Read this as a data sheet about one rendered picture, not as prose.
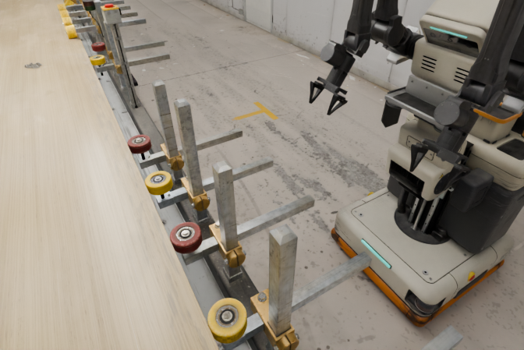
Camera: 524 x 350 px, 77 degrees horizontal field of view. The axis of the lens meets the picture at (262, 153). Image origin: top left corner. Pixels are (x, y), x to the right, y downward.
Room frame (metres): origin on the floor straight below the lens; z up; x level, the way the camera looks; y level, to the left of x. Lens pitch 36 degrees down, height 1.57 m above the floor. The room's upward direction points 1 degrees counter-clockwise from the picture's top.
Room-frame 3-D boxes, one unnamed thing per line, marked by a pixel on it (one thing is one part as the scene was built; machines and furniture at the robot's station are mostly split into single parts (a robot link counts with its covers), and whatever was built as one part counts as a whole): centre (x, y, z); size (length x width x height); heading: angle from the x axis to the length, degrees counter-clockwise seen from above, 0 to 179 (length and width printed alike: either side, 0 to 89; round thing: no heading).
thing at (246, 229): (0.66, 0.03, 0.81); 0.43 x 0.03 x 0.04; 120
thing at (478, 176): (1.01, -0.71, 0.68); 0.28 x 0.27 x 0.25; 30
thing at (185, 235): (0.56, 0.20, 0.85); 0.08 x 0.08 x 0.11
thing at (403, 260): (1.15, -0.82, 0.16); 0.67 x 0.64 x 0.25; 120
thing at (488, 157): (1.19, -0.90, 0.59); 0.55 x 0.34 x 0.83; 30
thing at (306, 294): (0.44, -0.10, 0.80); 0.43 x 0.03 x 0.04; 120
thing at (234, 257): (0.60, 0.10, 0.82); 0.14 x 0.06 x 0.05; 30
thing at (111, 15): (1.65, 0.71, 1.18); 0.07 x 0.07 x 0.08; 30
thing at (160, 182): (0.78, 0.32, 0.85); 0.08 x 0.08 x 0.11
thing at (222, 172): (0.58, 0.09, 0.88); 0.04 x 0.04 x 0.48; 30
